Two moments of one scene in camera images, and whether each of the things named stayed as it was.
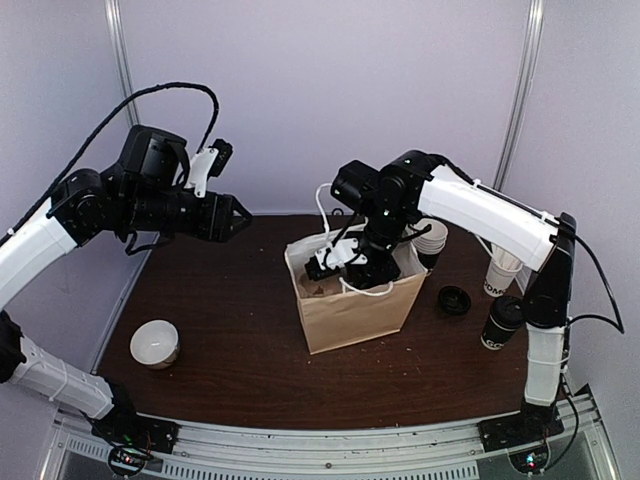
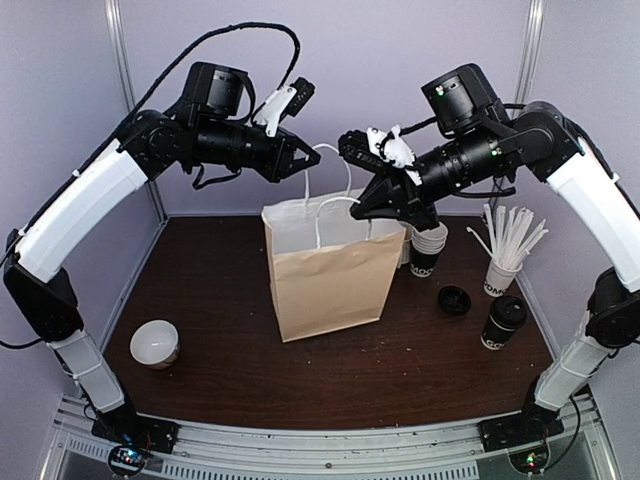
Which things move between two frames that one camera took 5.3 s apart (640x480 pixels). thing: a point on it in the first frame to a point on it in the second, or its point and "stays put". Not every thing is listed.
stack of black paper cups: [430, 243] stays put
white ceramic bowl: [155, 344] stays put
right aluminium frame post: [530, 51] stays put
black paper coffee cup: [506, 316] stays put
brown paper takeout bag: [335, 315] to [330, 270]
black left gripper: [214, 223] to [280, 165]
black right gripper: [375, 275] to [397, 198]
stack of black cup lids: [454, 300] stays put
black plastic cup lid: [507, 311] stays put
